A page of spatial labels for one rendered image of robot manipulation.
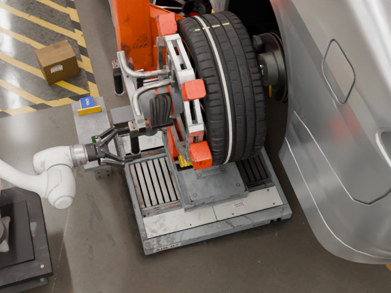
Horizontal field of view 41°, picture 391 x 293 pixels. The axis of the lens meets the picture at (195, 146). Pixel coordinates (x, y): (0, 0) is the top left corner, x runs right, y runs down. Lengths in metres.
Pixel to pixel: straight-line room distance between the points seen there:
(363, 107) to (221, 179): 1.39
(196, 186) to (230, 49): 0.95
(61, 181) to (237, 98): 0.74
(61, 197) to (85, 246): 0.93
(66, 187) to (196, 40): 0.75
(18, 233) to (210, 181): 1.00
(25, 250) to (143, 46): 1.15
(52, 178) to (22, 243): 0.67
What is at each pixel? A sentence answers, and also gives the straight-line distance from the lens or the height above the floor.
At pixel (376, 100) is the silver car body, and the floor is 1.56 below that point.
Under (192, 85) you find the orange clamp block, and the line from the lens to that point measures 1.95.
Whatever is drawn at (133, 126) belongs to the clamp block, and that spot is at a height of 0.95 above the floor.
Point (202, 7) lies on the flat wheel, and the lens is 3.30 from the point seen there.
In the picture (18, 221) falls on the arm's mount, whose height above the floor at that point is 0.31.
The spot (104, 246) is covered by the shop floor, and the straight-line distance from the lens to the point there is 2.89.
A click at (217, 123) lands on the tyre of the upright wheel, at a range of 2.02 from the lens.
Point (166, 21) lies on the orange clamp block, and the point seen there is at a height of 1.11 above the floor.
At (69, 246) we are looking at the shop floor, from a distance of 2.92.
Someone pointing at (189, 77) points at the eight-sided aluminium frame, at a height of 1.11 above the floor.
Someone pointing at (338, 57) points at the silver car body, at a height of 1.51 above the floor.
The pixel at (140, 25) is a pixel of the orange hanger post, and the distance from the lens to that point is 2.63.
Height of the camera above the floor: 2.64
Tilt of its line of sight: 56 degrees down
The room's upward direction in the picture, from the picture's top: 4 degrees clockwise
